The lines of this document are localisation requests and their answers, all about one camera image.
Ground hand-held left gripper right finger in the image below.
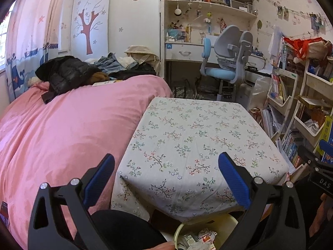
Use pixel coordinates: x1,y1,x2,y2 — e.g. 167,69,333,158
218,151,307,250

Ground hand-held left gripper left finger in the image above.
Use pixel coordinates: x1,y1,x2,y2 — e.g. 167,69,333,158
27,153,116,250

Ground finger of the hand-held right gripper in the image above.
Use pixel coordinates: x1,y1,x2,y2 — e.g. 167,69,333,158
319,140,333,155
298,146,333,171

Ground yellow plastic bin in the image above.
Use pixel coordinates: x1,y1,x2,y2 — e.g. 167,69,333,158
174,213,240,250

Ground person's right hand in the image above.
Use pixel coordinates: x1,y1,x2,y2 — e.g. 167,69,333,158
309,194,333,240

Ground yellow blue cardboard box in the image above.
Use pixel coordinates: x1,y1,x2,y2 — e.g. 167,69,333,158
315,116,333,162

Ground row of books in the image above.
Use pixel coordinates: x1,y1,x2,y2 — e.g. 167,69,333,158
281,133,308,168
271,74,288,102

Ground white book rack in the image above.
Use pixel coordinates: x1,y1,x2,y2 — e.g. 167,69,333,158
267,70,300,141
294,57,333,147

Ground pink blanket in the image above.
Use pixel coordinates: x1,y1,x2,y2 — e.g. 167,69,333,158
0,75,174,250

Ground floral tablecloth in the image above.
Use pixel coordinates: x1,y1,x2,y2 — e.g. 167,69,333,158
111,97,290,223

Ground clear plastic bag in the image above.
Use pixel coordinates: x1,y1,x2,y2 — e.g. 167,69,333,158
247,77,272,110

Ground brown fur garment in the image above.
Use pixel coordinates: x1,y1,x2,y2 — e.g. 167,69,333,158
90,71,111,85

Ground red bag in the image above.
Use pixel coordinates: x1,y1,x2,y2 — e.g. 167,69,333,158
283,37,331,60

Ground black puffer jacket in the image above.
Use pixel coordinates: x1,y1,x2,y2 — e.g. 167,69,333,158
35,55,101,105

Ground blue denim garment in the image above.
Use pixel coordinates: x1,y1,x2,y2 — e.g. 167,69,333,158
94,52,138,75

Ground blue grey desk chair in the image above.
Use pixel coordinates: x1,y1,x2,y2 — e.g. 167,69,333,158
200,25,253,102

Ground beige cloth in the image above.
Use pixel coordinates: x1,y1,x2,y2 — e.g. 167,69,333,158
124,45,161,66

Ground pink printed curtain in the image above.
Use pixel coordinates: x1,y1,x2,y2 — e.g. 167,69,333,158
5,0,76,102

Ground white wardrobe tree decal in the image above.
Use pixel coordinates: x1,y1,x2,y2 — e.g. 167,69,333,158
70,0,162,79

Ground window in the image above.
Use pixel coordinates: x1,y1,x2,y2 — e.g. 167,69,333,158
0,10,8,71

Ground string of hanging photos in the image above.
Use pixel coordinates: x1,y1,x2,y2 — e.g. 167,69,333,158
253,0,328,32

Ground white wall shelf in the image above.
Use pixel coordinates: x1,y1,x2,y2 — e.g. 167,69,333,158
164,0,258,43

